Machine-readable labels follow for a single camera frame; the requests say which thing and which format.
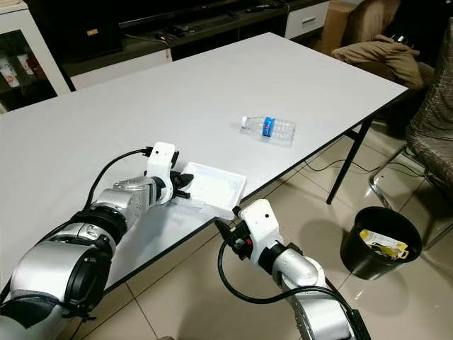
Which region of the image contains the white foam tray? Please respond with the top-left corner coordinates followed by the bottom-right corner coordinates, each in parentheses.
top-left (173, 161), bottom-right (247, 213)

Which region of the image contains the black round rubbish bin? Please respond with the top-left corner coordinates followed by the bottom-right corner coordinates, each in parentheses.
top-left (340, 206), bottom-right (424, 281)

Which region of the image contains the clear plastic water bottle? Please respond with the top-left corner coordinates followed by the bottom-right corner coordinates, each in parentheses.
top-left (240, 115), bottom-right (297, 144)

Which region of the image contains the black table leg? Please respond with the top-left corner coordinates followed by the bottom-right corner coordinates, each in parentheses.
top-left (326, 117), bottom-right (374, 205)

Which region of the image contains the yellow snack wrapper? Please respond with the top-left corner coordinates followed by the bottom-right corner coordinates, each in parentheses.
top-left (359, 228), bottom-right (410, 260)

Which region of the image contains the dark long TV stand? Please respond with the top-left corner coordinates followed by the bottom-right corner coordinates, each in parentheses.
top-left (28, 0), bottom-right (330, 91)

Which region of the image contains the white glass-door cabinet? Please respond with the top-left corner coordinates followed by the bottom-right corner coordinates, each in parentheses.
top-left (0, 0), bottom-right (75, 114)

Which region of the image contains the black speaker box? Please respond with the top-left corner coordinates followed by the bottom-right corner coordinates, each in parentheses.
top-left (35, 0), bottom-right (125, 61)

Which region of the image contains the white red bottle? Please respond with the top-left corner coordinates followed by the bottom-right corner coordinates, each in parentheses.
top-left (4, 60), bottom-right (21, 87)
top-left (18, 53), bottom-right (36, 75)

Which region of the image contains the white drawer unit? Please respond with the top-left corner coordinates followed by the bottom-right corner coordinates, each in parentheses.
top-left (285, 0), bottom-right (331, 40)

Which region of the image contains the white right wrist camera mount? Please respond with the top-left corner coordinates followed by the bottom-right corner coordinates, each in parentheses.
top-left (239, 199), bottom-right (285, 273)

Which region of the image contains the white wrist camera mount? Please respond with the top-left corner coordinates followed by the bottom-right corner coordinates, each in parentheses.
top-left (239, 199), bottom-right (285, 273)
top-left (146, 142), bottom-right (180, 203)

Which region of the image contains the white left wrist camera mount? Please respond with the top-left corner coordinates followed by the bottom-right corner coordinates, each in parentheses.
top-left (146, 142), bottom-right (180, 203)

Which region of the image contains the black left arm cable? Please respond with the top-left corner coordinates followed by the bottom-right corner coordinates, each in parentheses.
top-left (88, 147), bottom-right (155, 206)

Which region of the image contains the grey patterned metal-frame chair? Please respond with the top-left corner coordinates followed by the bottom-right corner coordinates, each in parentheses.
top-left (368, 67), bottom-right (453, 249)

